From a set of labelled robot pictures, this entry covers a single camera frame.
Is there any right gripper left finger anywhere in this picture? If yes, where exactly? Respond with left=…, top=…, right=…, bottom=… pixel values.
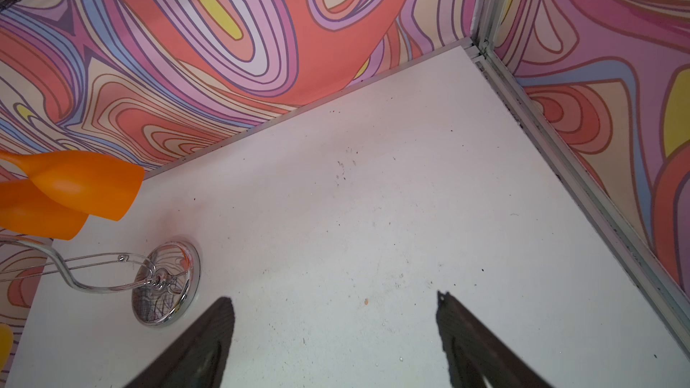
left=128, top=297, right=235, bottom=387

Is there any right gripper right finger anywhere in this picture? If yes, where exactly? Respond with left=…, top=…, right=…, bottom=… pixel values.
left=436, top=292, right=551, bottom=388

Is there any dark yellow wine glass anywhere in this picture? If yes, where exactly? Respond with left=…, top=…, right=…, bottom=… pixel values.
left=0, top=323, right=14, bottom=371

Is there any chrome wine glass rack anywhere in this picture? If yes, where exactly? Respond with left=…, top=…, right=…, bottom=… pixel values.
left=1, top=235, right=201, bottom=328

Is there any right orange wine glass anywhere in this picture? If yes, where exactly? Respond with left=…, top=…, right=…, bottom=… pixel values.
left=1, top=150, right=146, bottom=221

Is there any orange wine glass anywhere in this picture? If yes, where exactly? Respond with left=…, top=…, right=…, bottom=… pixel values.
left=1, top=150, right=146, bottom=221
left=1, top=180, right=88, bottom=240

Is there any left orange wine glass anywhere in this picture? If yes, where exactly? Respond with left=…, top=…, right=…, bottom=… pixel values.
left=1, top=180, right=88, bottom=240

